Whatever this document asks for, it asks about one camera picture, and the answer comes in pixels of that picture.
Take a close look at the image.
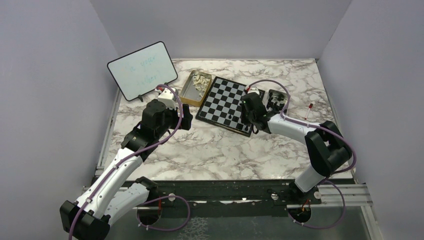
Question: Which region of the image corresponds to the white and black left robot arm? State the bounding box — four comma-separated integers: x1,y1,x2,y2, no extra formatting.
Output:
59,99,193,240

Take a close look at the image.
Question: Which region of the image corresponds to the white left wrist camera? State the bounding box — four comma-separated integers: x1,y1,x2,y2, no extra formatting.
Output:
157,89,177,110

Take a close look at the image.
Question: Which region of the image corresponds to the small whiteboard with stand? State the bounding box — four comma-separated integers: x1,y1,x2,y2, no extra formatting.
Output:
107,41,178,102

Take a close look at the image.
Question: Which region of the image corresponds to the black and silver chessboard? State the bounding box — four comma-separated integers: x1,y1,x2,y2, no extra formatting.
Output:
195,76,253,137

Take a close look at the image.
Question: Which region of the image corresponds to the red capped marker pen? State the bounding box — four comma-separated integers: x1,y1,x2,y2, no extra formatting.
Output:
304,103,314,120

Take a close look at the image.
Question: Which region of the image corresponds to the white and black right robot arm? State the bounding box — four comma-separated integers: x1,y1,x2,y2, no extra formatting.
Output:
240,92,353,204

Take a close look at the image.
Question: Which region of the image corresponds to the pile of black chess pieces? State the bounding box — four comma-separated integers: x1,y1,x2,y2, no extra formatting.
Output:
266,95,286,111

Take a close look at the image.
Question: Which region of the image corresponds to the pile of white chess pieces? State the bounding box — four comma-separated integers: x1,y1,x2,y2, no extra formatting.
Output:
191,74,211,92

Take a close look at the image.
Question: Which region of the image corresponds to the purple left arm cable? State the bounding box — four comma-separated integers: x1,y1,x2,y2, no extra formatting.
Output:
67,84,191,240

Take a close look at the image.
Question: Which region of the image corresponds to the pink tin box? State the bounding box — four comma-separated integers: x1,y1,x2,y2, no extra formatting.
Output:
265,89,288,112

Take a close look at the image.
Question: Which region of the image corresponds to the black mounting rail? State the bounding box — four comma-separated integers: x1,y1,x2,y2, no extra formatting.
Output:
119,178,372,219

